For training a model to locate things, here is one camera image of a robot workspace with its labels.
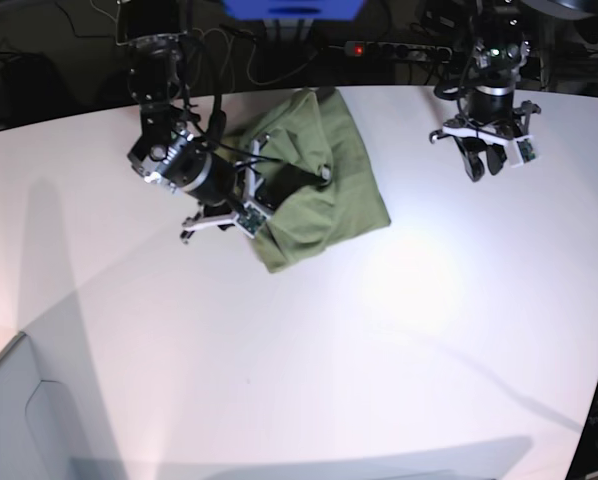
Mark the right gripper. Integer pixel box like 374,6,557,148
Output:
180,153,284,244

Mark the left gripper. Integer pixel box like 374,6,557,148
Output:
429,87,541,183

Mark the green T-shirt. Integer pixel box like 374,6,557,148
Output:
223,88,391,273

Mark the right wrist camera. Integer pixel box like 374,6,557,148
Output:
236,205,271,238

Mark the black power strip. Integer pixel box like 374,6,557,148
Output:
343,41,453,64

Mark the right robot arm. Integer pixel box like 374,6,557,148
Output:
116,1,273,243

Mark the white cable behind table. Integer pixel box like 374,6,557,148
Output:
178,24,330,91

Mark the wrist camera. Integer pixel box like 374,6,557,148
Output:
506,135,540,168
236,205,271,238

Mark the blue box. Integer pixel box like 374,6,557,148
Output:
223,0,365,21

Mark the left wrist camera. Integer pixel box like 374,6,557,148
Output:
506,135,540,168

